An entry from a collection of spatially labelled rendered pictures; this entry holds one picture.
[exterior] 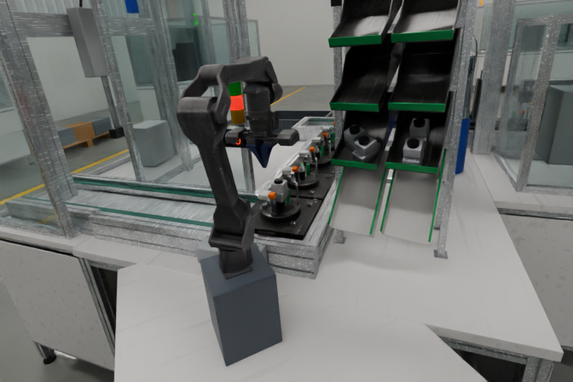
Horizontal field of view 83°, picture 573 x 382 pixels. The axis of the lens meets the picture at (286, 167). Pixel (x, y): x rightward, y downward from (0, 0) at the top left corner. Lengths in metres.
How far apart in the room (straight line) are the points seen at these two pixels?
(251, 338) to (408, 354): 0.36
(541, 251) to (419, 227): 0.83
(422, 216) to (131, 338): 0.83
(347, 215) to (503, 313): 0.45
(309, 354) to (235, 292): 0.24
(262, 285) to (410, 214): 0.49
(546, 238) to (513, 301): 0.67
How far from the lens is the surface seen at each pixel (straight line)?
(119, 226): 1.38
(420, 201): 1.02
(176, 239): 1.21
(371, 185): 1.04
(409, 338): 0.91
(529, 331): 1.03
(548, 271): 1.81
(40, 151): 1.45
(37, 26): 1.78
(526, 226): 1.68
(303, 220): 1.10
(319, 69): 11.84
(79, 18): 1.82
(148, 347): 0.97
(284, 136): 0.79
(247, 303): 0.76
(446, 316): 0.99
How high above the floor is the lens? 1.53
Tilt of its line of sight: 21 degrees down
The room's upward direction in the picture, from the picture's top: 4 degrees counter-clockwise
